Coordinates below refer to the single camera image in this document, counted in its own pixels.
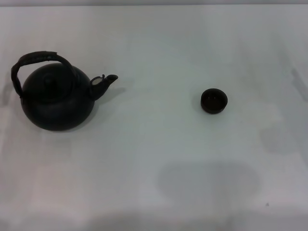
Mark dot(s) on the small dark teacup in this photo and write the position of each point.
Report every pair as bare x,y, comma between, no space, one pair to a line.
214,101

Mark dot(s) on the black round teapot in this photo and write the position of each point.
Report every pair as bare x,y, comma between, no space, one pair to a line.
60,106

